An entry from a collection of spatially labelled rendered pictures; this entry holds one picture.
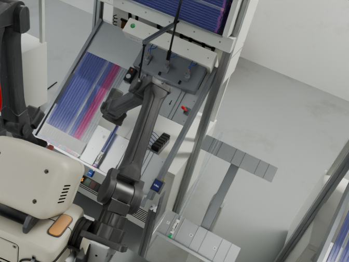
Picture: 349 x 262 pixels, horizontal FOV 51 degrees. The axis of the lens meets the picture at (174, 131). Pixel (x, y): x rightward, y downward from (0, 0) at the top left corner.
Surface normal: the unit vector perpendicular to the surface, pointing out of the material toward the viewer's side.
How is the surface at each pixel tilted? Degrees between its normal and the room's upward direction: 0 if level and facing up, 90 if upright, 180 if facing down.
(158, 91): 37
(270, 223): 0
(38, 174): 48
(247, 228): 0
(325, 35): 90
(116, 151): 43
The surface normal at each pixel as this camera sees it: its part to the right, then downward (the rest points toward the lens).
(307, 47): -0.45, 0.47
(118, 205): 0.45, -0.08
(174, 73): -0.15, -0.24
